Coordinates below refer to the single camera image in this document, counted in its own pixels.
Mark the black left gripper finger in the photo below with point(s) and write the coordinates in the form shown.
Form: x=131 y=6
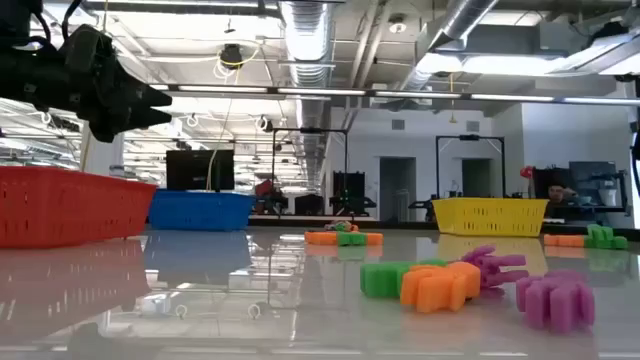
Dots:
x=147 y=98
x=147 y=118

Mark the red plastic basket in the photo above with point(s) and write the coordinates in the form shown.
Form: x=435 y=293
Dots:
x=75 y=207

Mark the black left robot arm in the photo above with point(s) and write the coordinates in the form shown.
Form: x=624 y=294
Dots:
x=20 y=80

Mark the white pillar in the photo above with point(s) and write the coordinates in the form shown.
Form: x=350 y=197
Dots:
x=102 y=155

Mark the black monitor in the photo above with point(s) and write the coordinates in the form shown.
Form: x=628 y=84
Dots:
x=192 y=170

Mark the blue plastic basket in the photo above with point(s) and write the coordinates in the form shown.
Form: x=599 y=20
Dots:
x=200 y=210

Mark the red chair back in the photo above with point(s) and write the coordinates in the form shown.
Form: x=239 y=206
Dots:
x=265 y=189

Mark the black rack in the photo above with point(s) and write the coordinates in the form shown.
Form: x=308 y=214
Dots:
x=348 y=187

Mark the rig bar with light strips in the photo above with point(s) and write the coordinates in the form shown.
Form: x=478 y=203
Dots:
x=370 y=93

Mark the grey door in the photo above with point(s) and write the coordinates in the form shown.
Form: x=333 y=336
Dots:
x=476 y=177
x=397 y=190

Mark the round ceiling lamp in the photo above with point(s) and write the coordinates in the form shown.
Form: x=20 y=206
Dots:
x=397 y=25

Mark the yellow plastic basket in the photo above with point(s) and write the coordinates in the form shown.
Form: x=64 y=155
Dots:
x=490 y=217

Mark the red round object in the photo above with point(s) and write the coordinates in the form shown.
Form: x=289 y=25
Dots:
x=526 y=172

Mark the person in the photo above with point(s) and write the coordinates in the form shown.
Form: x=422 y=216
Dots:
x=556 y=194

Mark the white bucket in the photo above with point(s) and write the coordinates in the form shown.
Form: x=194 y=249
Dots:
x=608 y=197

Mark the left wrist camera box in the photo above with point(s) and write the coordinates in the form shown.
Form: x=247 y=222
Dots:
x=90 y=47

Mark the black overhead camera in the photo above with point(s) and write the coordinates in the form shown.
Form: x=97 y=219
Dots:
x=231 y=55

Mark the black rig frame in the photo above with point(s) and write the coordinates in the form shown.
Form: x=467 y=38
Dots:
x=310 y=130
x=470 y=137

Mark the silver ventilation duct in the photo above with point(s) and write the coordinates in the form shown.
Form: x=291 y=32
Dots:
x=460 y=20
x=307 y=40

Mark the wall vent grille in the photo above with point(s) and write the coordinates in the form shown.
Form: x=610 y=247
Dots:
x=398 y=124
x=472 y=126

